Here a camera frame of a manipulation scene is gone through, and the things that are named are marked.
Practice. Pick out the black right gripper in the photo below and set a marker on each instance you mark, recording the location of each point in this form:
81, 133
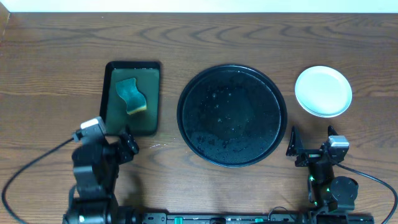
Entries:
313, 156

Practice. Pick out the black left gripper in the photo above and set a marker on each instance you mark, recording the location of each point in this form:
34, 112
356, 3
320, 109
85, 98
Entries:
125, 147

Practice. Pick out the green and yellow sponge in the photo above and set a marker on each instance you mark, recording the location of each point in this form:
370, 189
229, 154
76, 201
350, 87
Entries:
129, 93

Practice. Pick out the mint green plate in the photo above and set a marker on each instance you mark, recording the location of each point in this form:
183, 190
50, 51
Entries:
323, 91

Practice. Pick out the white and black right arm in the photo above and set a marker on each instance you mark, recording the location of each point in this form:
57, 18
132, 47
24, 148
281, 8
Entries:
332, 196

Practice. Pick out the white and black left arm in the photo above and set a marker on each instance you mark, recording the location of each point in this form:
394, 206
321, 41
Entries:
96, 168

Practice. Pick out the black rectangular tray green liquid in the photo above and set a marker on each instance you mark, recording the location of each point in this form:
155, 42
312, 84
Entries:
113, 108

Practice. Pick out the black round tray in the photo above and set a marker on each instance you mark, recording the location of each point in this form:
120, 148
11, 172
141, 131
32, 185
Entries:
232, 115

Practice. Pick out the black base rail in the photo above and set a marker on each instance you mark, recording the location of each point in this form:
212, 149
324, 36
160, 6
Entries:
274, 218

